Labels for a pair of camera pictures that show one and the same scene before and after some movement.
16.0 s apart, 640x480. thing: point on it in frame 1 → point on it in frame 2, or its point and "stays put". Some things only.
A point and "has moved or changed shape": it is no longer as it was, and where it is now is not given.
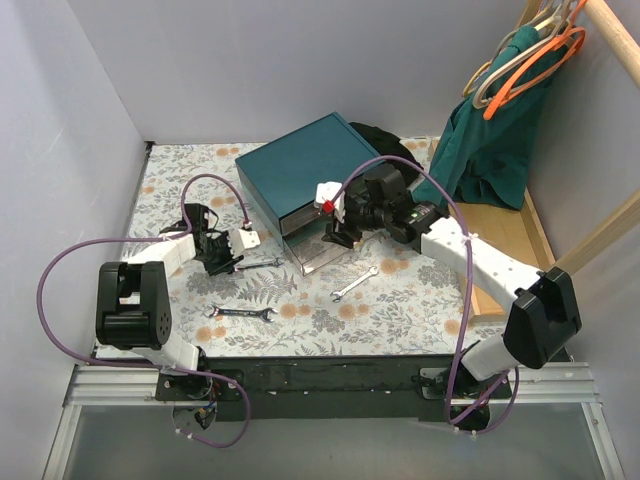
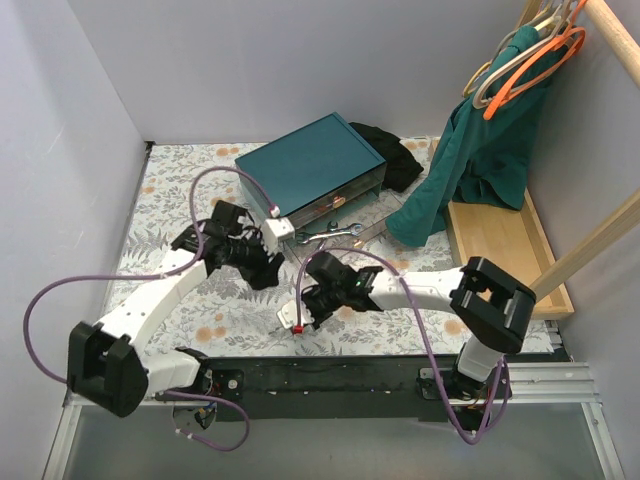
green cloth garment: x=485 y=152 stays put
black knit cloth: x=388 y=144 stays put
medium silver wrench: x=276 y=263 has moved or changed shape
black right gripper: x=347 y=220 → x=315 y=305
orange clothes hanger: x=536 y=65 stays put
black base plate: x=333 y=388 stays put
